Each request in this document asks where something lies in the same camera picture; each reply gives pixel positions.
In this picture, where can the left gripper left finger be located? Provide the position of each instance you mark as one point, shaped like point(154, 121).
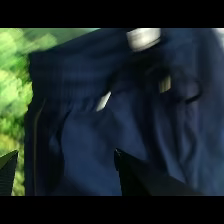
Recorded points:
point(7, 176)

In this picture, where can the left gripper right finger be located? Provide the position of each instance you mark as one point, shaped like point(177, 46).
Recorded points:
point(146, 180)

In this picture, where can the navy blue track pants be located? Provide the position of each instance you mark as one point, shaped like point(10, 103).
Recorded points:
point(90, 133)

